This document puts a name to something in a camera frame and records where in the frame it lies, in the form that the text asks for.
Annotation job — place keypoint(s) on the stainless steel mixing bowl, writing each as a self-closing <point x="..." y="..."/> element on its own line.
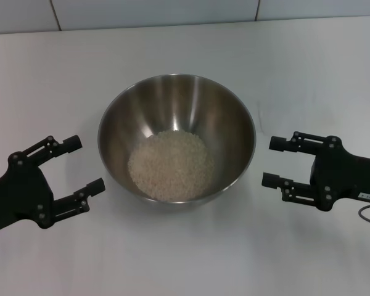
<point x="172" y="98"/>

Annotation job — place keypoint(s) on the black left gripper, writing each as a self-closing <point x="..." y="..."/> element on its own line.
<point x="21" y="194"/>

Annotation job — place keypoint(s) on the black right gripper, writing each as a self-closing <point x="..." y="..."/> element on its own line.
<point x="342" y="175"/>

